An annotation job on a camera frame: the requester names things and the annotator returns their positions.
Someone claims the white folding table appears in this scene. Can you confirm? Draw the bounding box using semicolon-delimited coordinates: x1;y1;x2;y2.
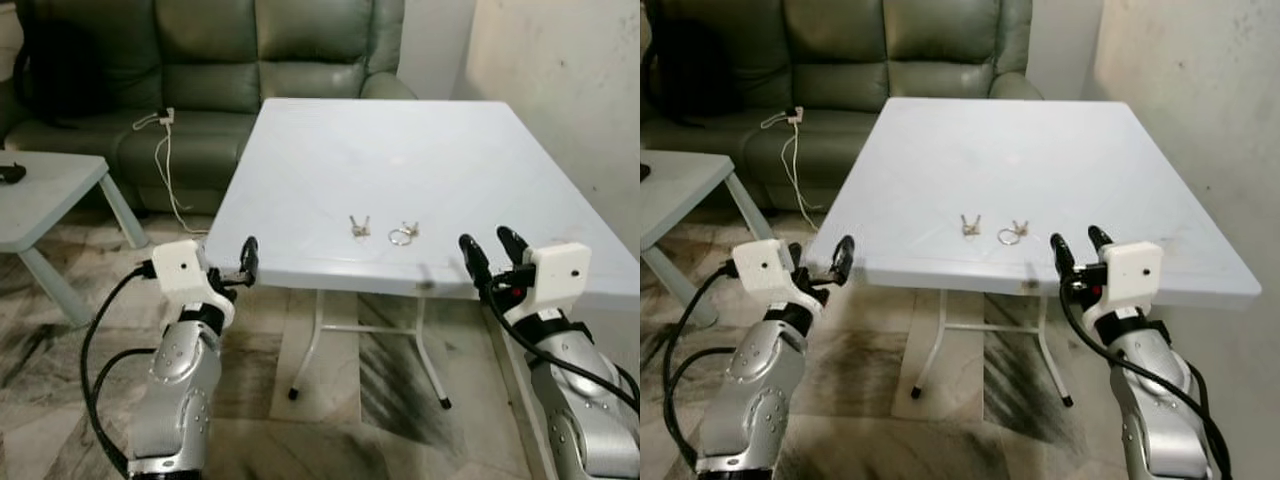
203;97;641;411
805;97;1264;409

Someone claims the small grey side table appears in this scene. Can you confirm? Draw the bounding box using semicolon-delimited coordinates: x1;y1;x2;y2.
0;150;150;327
640;150;774;330

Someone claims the black bag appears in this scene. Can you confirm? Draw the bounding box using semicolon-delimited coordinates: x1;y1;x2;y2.
645;14;743;128
14;14;107;128

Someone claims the green leather sofa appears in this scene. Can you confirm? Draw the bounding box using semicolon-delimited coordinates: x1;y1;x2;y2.
0;0;419;217
640;0;1046;217

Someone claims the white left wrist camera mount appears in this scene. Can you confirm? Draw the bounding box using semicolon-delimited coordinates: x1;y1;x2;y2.
150;240;237;326
732;238;831;326

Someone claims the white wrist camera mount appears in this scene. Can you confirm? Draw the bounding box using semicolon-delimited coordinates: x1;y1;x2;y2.
1085;240;1166;327
150;240;237;326
505;242;591;327
732;238;831;326

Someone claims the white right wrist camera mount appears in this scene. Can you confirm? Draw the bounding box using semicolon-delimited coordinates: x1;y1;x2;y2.
505;242;591;327
1085;240;1166;327

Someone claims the short black left arm cable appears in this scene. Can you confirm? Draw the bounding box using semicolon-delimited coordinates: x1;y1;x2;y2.
92;346;157;441
670;345;739;441

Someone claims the white charger cable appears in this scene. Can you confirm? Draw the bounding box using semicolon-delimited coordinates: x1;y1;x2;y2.
133;106;207;237
760;104;827;233

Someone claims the long black left arm cable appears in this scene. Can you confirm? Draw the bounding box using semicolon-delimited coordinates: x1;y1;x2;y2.
80;262;161;477
660;262;746;473

